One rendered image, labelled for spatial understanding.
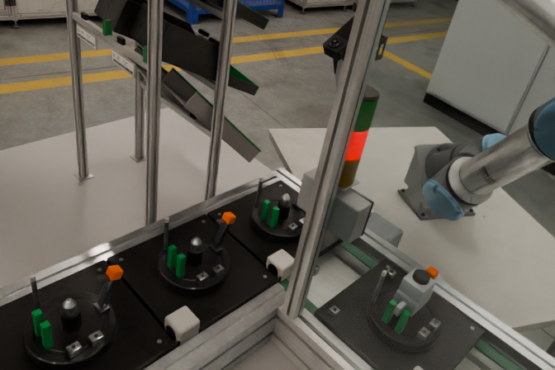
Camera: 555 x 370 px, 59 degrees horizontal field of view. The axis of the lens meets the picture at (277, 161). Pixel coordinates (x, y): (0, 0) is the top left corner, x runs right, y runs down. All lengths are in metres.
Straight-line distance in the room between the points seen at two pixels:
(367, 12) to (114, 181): 0.94
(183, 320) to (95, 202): 0.53
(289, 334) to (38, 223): 0.65
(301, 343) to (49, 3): 4.34
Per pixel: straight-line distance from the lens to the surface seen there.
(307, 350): 0.96
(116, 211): 1.29
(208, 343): 0.90
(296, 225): 1.07
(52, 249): 1.21
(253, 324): 0.93
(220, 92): 1.06
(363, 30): 0.64
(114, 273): 0.85
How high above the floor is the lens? 1.69
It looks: 33 degrees down
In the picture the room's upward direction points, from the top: 11 degrees clockwise
